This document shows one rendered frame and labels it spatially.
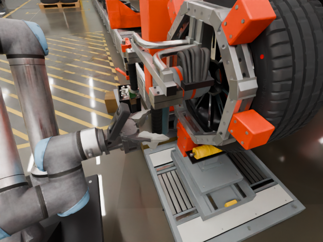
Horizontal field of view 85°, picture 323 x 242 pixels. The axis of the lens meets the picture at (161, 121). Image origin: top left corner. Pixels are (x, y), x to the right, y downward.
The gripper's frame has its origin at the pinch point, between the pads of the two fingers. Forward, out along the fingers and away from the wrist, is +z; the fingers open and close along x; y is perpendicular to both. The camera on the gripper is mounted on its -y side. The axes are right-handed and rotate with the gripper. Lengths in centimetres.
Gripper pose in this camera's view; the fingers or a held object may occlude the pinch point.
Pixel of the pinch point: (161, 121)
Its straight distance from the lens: 58.0
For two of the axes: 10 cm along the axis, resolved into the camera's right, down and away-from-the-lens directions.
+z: 9.4, -2.3, 2.6
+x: 3.4, 6.2, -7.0
